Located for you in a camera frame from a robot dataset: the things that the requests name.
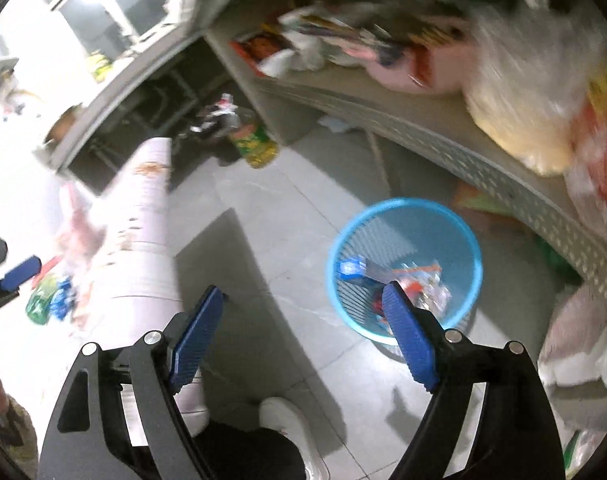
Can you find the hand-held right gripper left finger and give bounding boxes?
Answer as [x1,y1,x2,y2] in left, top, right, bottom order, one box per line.
[36,285,225,480]

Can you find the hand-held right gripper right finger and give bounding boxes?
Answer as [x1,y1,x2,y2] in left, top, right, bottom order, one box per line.
[382,281,567,480]

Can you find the silvery wrapper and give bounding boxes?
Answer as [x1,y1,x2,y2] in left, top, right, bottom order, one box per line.
[416,280,454,316]

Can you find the red white wrapper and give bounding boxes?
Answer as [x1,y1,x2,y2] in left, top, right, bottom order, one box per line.
[396,260,444,293]

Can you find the blue white cardboard box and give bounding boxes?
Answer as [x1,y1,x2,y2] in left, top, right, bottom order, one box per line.
[336,255,399,286]

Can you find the blue plastic mesh basket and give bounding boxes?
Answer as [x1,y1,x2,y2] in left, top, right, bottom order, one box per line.
[326,198,484,346]

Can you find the person's left forearm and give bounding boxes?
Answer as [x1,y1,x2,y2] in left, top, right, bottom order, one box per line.
[6,395,38,478]

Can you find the blue crumpled wrapper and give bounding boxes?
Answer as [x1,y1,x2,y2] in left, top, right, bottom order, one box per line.
[51,277,77,321]

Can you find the pink printed plastic bag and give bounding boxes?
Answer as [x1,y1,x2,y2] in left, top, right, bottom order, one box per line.
[56,180,109,281]

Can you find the floral plaid tablecloth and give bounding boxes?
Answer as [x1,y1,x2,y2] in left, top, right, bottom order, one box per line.
[0,137,207,411]

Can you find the person's white shoe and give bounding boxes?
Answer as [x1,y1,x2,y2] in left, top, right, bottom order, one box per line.
[260,396,329,480]

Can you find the person's black pants leg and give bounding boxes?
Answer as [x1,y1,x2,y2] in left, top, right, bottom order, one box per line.
[134,420,307,480]

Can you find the orange yellow bag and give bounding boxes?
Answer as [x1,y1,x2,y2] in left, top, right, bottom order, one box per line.
[453,180,524,221]

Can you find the green plastic bag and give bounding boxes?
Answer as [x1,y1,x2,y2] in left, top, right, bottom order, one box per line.
[538,237,581,281]

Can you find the white pink printed sack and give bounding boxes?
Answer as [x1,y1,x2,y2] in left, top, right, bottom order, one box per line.
[538,280,607,391]

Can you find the green snack packet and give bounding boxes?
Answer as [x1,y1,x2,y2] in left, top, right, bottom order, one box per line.
[228,107,279,170]

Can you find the green white packet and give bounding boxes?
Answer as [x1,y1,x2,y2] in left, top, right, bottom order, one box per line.
[563,430,589,476]

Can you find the grey perforated metal shelf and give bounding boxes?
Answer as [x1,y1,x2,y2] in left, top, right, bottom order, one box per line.
[206,10,607,306]

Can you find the dark crumpled bag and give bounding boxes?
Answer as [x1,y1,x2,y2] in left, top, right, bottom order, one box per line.
[186,92,242,141]

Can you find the yellow bottle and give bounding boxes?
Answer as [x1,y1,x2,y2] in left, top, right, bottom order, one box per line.
[88,52,117,83]

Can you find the grey kitchen counter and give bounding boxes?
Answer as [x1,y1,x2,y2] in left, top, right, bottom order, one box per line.
[48,0,264,181]

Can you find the pink package on shelf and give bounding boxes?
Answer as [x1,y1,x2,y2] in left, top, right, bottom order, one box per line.
[378,15,479,96]

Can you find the window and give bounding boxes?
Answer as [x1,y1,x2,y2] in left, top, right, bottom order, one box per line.
[31,0,169,53]

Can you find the plastic bag with yellow contents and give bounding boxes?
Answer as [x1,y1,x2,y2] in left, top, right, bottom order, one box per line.
[463,0,604,176]

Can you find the red yellow printed bag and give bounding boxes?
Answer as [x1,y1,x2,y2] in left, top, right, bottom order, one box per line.
[566,65,607,221]

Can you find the red printed packet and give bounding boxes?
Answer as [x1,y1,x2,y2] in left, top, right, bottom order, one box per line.
[231,27,297,78]

